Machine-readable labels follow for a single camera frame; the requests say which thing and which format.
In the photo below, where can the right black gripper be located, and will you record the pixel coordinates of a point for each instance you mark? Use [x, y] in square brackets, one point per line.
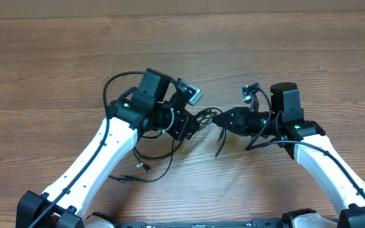
[237, 120]

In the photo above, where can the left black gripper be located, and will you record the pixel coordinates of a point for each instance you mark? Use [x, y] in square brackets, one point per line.
[182, 125]

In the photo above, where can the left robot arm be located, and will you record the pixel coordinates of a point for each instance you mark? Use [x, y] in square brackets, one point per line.
[158, 103]

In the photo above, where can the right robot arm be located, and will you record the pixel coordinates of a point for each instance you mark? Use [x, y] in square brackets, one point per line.
[306, 143]

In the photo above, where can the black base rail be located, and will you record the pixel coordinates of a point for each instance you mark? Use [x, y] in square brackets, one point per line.
[254, 223]

